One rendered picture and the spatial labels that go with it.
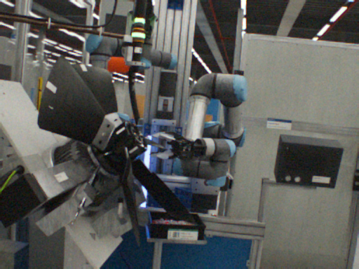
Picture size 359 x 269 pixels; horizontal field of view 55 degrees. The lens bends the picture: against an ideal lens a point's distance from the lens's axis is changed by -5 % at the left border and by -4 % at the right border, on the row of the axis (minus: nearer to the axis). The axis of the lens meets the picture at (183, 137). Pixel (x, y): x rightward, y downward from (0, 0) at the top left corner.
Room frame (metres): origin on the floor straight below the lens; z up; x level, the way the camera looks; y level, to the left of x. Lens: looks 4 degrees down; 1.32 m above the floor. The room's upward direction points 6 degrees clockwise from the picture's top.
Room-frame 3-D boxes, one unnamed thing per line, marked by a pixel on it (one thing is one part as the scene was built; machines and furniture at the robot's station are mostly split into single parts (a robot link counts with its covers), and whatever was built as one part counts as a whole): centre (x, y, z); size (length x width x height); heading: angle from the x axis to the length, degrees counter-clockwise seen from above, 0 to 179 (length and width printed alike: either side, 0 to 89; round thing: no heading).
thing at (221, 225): (1.60, 0.05, 0.82); 0.90 x 0.04 x 0.08; 84
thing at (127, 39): (1.24, 0.20, 1.50); 0.09 x 0.07 x 0.10; 119
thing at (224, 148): (1.48, -0.15, 1.17); 0.11 x 0.08 x 0.09; 120
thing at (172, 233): (1.43, 0.00, 0.85); 0.22 x 0.17 x 0.07; 99
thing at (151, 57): (1.64, 0.20, 1.54); 0.11 x 0.08 x 0.11; 133
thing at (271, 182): (1.54, -0.48, 1.04); 0.24 x 0.03 x 0.03; 84
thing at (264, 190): (1.55, -0.38, 0.96); 0.03 x 0.03 x 0.20; 84
